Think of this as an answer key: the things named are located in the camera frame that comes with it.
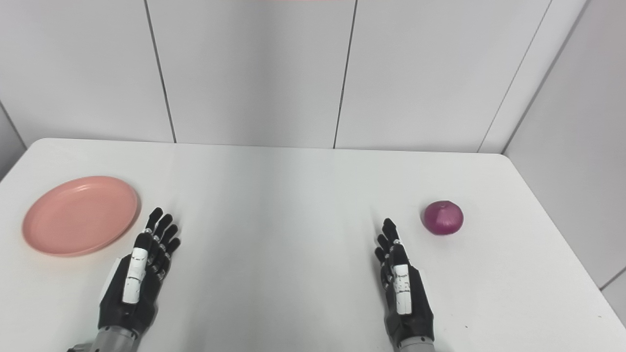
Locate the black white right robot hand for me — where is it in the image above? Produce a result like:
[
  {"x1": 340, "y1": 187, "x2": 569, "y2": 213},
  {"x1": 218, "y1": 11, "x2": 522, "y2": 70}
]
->
[{"x1": 374, "y1": 218, "x2": 436, "y2": 349}]

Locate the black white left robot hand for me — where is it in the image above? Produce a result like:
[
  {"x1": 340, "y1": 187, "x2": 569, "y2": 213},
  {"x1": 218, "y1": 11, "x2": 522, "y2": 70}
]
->
[{"x1": 98, "y1": 207, "x2": 181, "y2": 338}]

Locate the purple red onion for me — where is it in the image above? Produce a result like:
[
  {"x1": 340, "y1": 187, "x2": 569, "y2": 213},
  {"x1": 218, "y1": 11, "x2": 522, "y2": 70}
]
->
[{"x1": 423, "y1": 200, "x2": 464, "y2": 236}]

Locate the pink round plate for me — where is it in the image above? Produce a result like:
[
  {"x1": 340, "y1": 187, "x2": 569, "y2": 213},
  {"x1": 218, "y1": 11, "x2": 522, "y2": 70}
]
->
[{"x1": 22, "y1": 176, "x2": 141, "y2": 258}]

